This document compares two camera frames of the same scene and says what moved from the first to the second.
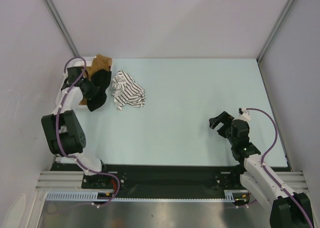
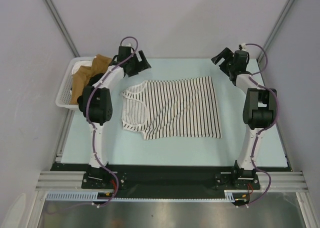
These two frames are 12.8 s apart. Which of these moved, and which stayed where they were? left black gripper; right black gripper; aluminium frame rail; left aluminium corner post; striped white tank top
Moved: right black gripper; striped white tank top; left black gripper
Stayed: aluminium frame rail; left aluminium corner post
